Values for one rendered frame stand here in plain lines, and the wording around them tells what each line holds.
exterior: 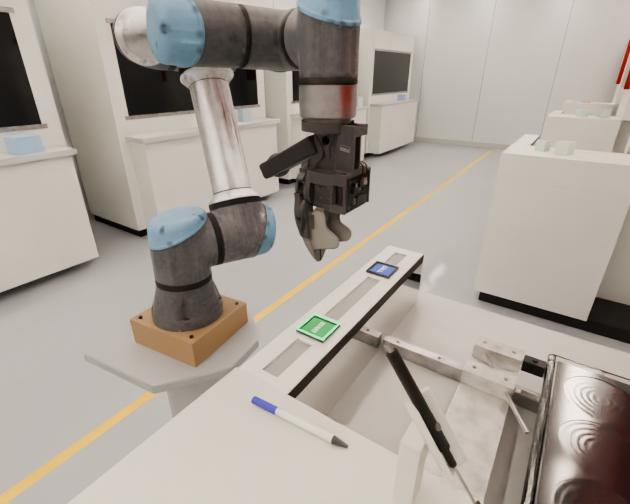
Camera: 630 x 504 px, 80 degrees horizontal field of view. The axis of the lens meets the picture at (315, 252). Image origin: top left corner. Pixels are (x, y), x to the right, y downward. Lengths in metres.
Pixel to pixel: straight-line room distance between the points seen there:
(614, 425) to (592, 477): 0.12
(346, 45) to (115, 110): 3.13
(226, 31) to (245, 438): 0.49
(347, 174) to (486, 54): 8.15
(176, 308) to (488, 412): 0.60
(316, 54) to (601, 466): 0.63
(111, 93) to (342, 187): 3.13
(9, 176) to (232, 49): 2.60
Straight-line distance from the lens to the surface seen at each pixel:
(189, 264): 0.79
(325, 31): 0.49
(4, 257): 3.13
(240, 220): 0.81
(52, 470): 1.93
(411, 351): 0.82
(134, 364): 0.89
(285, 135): 5.05
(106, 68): 3.54
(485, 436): 0.67
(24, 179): 3.07
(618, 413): 0.77
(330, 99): 0.49
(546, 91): 8.44
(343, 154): 0.50
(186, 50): 0.52
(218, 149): 0.85
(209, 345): 0.85
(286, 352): 0.63
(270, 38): 0.56
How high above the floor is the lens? 1.36
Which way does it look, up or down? 25 degrees down
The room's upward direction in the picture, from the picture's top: straight up
